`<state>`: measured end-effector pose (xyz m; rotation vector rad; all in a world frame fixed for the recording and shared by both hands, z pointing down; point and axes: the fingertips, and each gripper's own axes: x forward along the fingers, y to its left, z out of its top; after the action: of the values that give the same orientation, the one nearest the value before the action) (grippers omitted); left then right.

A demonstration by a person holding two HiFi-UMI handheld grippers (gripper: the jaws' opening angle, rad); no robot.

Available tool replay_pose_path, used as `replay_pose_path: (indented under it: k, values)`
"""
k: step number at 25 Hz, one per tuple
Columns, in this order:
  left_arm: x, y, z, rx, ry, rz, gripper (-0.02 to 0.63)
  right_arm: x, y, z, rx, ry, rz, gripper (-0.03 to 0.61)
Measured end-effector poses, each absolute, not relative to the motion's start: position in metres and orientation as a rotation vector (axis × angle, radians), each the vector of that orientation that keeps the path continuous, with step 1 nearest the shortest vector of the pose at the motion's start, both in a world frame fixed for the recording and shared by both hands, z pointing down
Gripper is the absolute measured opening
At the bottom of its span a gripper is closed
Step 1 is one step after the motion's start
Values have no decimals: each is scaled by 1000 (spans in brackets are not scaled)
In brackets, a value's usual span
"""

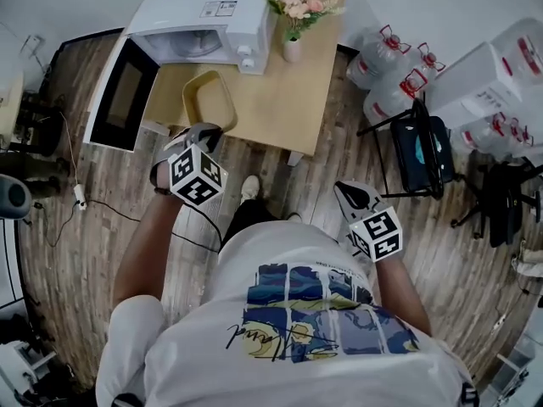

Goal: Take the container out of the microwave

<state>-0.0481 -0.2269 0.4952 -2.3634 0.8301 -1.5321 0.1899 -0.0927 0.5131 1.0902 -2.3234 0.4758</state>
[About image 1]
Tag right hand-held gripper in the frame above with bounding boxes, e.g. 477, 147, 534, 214
333, 179, 404, 264

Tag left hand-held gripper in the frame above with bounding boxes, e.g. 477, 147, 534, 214
149, 123, 230, 208

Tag yellow container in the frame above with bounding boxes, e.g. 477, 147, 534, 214
182, 70, 238, 131

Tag white microwave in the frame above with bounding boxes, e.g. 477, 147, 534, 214
82, 0, 277, 154

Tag person's left forearm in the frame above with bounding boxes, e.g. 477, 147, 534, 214
111, 187, 188, 315

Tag person's right forearm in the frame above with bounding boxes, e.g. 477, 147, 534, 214
372, 251, 434, 339

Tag black folding stool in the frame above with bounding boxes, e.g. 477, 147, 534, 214
355, 97, 458, 202

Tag light wooden table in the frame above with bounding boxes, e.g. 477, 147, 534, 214
143, 0, 350, 167

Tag black trousers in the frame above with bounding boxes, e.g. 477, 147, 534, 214
219, 198, 283, 254

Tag white power strip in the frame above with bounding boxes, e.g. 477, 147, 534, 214
72, 183, 89, 210

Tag white vase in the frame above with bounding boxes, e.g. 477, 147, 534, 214
283, 36, 304, 64

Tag black office chair base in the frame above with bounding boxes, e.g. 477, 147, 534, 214
450, 159, 543, 250

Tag black equipment stand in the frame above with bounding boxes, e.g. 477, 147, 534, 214
7, 90, 72, 200

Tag white printed t-shirt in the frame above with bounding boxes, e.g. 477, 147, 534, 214
94, 220, 481, 407

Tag pink flower bouquet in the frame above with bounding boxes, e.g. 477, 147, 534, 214
261, 0, 347, 44

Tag white cardboard box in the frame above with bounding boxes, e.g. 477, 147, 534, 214
425, 16, 543, 131

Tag grey round device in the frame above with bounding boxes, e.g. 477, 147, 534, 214
0, 173, 33, 220

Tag white shelf unit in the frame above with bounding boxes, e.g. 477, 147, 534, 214
0, 337, 58, 407

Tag clear water jug red handle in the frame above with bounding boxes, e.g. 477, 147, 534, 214
344, 24, 413, 89
448, 111, 536, 163
362, 69, 428, 127
406, 42, 447, 85

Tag black cable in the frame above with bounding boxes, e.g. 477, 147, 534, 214
25, 197, 223, 254

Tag white cable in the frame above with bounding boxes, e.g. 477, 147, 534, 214
58, 109, 81, 187

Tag white plastic frame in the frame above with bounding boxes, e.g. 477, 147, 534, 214
478, 332, 543, 407

